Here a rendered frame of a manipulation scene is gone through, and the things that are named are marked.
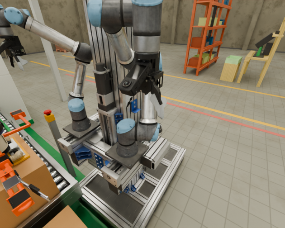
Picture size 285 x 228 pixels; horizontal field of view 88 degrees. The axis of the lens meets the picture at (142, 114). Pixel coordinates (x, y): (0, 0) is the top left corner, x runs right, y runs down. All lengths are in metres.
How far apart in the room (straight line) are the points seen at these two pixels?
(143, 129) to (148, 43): 0.57
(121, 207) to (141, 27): 1.62
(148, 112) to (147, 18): 0.56
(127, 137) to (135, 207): 1.00
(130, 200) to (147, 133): 1.04
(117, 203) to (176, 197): 0.72
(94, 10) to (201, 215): 2.00
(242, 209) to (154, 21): 2.14
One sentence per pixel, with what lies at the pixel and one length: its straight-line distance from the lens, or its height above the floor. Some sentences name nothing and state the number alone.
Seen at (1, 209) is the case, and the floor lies 0.82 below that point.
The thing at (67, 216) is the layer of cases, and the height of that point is 0.54.
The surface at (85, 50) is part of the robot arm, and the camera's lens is 1.13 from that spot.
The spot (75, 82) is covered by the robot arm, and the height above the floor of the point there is 1.38.
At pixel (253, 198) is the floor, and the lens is 2.42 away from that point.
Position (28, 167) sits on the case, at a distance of 1.32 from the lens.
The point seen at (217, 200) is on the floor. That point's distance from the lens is 2.21.
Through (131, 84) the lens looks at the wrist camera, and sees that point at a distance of 0.40.
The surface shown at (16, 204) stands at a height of 1.10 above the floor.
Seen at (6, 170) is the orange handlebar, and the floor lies 1.09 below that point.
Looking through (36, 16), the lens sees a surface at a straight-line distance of 4.04.
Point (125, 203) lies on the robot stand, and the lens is 1.79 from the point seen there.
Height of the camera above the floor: 1.80
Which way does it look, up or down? 32 degrees down
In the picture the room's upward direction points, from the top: straight up
